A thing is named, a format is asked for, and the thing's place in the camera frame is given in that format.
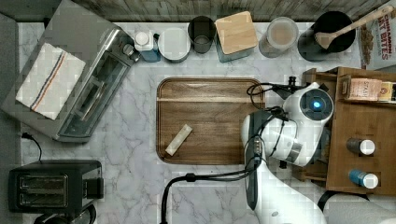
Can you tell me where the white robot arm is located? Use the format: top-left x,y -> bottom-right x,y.
241,82 -> 333,224

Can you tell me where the wooden drawer organizer cabinet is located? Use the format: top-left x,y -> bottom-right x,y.
326,67 -> 396,196

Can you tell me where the wooden cutting board tray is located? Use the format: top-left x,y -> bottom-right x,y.
156,77 -> 264,165

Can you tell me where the wrapped butter stick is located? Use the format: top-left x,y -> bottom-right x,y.
165,124 -> 192,156

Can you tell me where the dark grey cup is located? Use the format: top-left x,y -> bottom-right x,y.
188,16 -> 216,54

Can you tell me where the wooden-lidded square canister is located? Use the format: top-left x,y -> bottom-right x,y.
215,11 -> 258,63

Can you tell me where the white-lidded blue bottle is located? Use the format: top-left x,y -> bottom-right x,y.
134,31 -> 161,63

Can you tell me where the clear lidded glass jar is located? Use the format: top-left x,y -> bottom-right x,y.
259,17 -> 299,58

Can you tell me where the stainless steel toaster oven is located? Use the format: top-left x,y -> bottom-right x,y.
2,0 -> 139,142

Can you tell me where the chips snack bag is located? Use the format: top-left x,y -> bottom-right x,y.
313,128 -> 332,161

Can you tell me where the wooden spoon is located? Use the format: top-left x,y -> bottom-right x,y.
315,6 -> 394,49

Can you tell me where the black coffee maker carafe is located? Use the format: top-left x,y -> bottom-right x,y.
33,203 -> 97,224

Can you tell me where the striped white dish towel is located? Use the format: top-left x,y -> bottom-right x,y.
16,43 -> 86,120

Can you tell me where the black utensil holder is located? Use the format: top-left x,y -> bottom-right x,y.
297,11 -> 356,62

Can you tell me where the white paper towel roll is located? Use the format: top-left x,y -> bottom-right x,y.
318,190 -> 396,224

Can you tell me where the grey white-capped spice bottle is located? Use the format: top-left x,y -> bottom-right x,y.
346,138 -> 375,156

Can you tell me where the black two-slot toaster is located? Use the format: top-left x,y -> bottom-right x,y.
8,160 -> 104,214

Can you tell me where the pink tea box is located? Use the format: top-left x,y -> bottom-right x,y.
348,78 -> 382,101

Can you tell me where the blue white-capped spice bottle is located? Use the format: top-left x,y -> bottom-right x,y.
348,169 -> 379,189

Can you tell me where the yellow tea box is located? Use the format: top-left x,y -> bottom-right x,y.
378,81 -> 395,102

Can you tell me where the cinnamon cereal box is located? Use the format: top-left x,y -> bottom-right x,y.
359,10 -> 396,71

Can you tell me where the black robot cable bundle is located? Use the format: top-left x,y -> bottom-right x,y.
160,76 -> 307,224

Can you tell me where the black toaster power cord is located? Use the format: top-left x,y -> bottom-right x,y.
21,132 -> 43,162

